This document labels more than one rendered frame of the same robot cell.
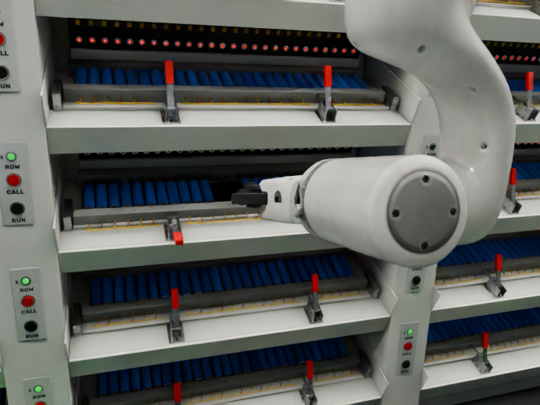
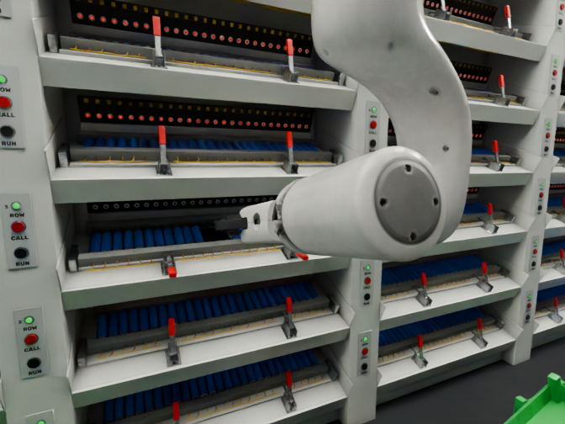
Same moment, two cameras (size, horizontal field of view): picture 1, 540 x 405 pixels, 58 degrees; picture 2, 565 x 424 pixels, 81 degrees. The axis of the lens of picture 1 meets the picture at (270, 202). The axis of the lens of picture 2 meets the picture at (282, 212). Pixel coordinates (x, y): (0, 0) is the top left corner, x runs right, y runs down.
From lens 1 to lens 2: 14 cm
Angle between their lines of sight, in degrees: 10
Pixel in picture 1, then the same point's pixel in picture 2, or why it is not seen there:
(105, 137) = (106, 188)
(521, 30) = not seen: hidden behind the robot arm
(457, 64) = (422, 64)
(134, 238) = (134, 275)
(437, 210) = (421, 199)
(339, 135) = not seen: hidden behind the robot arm
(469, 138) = (430, 144)
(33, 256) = (37, 296)
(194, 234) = (187, 268)
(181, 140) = (173, 189)
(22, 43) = (29, 107)
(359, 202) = (343, 196)
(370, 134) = not seen: hidden behind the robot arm
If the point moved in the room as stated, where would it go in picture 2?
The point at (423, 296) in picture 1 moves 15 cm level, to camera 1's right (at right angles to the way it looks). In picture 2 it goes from (373, 310) to (428, 307)
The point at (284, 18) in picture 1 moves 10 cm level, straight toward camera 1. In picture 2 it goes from (254, 93) to (254, 81)
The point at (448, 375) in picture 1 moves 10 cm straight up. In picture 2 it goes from (396, 372) to (398, 340)
